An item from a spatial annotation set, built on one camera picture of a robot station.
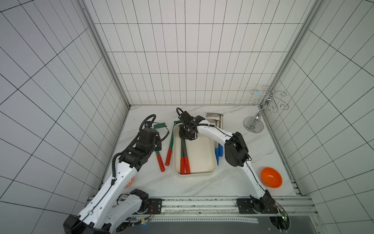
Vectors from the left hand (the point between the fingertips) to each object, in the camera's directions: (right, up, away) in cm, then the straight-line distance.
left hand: (154, 142), depth 77 cm
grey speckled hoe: (+15, -14, +8) cm, 22 cm away
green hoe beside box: (+6, -12, +12) cm, 18 cm away
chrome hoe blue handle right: (+44, +14, +33) cm, 57 cm away
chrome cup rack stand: (+66, +25, +9) cm, 71 cm away
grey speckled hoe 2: (+18, -17, +6) cm, 25 cm away
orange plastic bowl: (+66, -21, +3) cm, 69 cm away
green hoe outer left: (0, -12, +12) cm, 17 cm away
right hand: (+15, +3, +20) cm, 25 cm away
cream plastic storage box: (+27, -8, +13) cm, 31 cm away
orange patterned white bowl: (-13, -23, +2) cm, 27 cm away
